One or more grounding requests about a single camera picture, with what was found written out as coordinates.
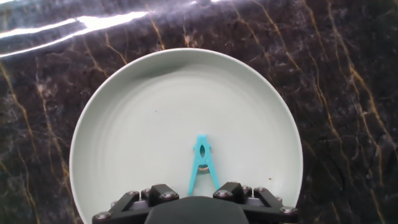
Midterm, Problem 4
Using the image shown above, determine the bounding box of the teal plastic clothespin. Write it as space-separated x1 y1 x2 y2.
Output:
187 134 221 197

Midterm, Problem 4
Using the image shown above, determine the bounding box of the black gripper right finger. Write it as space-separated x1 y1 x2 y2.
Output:
213 182 299 224

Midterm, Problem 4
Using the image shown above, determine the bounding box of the black marble pattern mat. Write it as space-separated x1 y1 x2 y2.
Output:
0 0 398 224

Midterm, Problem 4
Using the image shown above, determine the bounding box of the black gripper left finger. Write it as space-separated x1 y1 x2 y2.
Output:
92 183 180 224

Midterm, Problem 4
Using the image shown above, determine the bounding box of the pale green round plate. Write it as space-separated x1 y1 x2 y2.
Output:
68 47 304 224

